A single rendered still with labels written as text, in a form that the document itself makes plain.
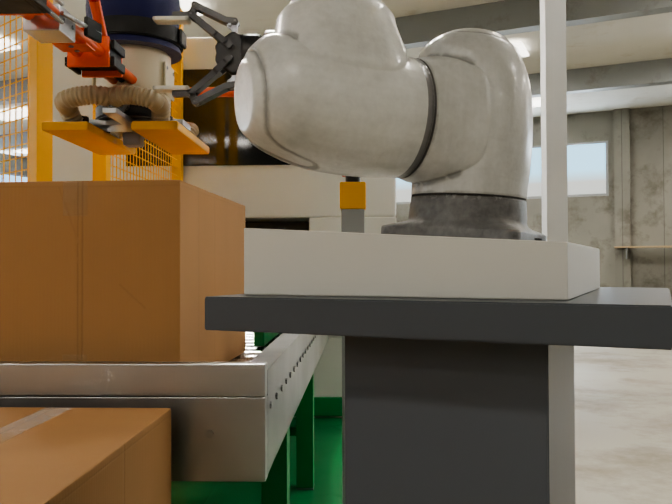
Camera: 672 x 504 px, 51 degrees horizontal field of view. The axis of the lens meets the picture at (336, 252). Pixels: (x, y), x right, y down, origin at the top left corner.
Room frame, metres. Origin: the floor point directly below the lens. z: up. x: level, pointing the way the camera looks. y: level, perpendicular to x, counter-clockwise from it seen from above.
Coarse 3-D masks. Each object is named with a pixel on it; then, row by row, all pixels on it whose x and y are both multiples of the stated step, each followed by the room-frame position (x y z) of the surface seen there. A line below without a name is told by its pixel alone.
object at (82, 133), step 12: (84, 120) 1.57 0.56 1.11; (48, 132) 1.50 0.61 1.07; (60, 132) 1.50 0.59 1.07; (72, 132) 1.50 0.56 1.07; (84, 132) 1.50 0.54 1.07; (96, 132) 1.53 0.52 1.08; (108, 132) 1.71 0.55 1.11; (84, 144) 1.66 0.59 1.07; (96, 144) 1.66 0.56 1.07; (108, 144) 1.66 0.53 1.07; (120, 144) 1.69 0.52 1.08
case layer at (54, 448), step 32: (0, 416) 1.14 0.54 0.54; (32, 416) 1.14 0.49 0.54; (64, 416) 1.14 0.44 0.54; (96, 416) 1.14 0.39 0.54; (128, 416) 1.14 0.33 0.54; (160, 416) 1.14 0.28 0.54; (0, 448) 0.94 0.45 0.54; (32, 448) 0.94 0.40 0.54; (64, 448) 0.94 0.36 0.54; (96, 448) 0.94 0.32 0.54; (128, 448) 0.99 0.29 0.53; (160, 448) 1.14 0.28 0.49; (0, 480) 0.80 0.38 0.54; (32, 480) 0.80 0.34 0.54; (64, 480) 0.80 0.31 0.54; (96, 480) 0.87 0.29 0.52; (128, 480) 0.99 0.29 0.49; (160, 480) 1.14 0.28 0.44
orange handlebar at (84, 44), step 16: (48, 0) 1.11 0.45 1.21; (32, 16) 1.14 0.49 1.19; (48, 16) 1.13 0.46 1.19; (80, 32) 1.24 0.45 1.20; (64, 48) 1.29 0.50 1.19; (80, 48) 1.29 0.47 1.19; (96, 48) 1.32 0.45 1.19; (112, 80) 1.54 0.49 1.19; (128, 80) 1.53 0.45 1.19; (224, 96) 1.68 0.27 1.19
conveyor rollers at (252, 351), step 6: (246, 336) 2.39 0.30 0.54; (252, 336) 2.39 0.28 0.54; (276, 336) 2.39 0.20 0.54; (246, 342) 2.21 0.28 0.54; (252, 342) 2.21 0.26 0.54; (270, 342) 2.21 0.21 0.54; (246, 348) 2.04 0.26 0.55; (252, 348) 2.04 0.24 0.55; (258, 348) 2.03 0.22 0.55; (264, 348) 2.03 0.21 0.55; (240, 354) 1.94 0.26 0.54; (246, 354) 1.94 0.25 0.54; (252, 354) 1.94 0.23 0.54; (234, 360) 1.77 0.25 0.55; (240, 360) 1.77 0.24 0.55; (246, 360) 1.77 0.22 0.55
